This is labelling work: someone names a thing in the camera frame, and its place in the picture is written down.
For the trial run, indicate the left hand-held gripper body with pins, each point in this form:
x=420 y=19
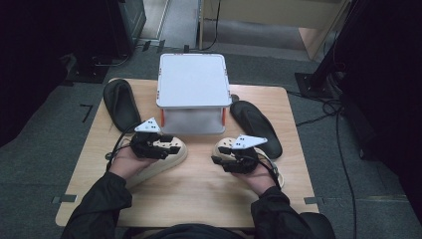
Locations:
x=146 y=149

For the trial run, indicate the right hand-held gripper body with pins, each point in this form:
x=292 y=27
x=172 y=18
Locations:
x=244 y=159

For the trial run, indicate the black slipper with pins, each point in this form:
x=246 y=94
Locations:
x=121 y=103
x=257 y=127

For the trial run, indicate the white shoe rack orange posts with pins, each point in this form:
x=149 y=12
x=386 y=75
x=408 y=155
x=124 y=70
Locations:
x=194 y=83

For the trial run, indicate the person's left hand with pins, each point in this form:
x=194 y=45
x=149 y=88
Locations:
x=126 y=164

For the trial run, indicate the person's right hand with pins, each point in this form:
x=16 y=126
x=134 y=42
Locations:
x=258 y=181

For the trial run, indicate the dark round table disc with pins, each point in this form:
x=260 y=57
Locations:
x=235 y=97

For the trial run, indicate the black angled floor tape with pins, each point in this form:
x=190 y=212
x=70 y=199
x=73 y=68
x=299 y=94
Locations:
x=87 y=111

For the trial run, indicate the person's torso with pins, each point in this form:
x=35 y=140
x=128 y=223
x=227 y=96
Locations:
x=195 y=232

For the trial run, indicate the grey floor tape strip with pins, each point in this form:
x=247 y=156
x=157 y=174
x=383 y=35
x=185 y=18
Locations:
x=64 y=198
x=313 y=200

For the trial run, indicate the black stand base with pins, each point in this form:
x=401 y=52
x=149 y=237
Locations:
x=88 y=71

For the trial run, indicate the black metal stand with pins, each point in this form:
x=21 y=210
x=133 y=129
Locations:
x=313 y=84

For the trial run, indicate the dark cabinet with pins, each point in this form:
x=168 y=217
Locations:
x=127 y=26

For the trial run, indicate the light wooden desk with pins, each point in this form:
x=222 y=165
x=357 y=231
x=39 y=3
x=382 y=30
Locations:
x=265 y=20

